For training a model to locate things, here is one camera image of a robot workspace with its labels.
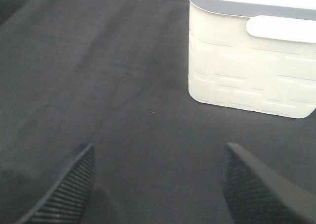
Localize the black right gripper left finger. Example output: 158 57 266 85
15 143 95 224

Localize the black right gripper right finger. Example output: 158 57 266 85
221 143 316 224

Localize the white plastic storage box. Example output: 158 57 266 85
188 0 316 118

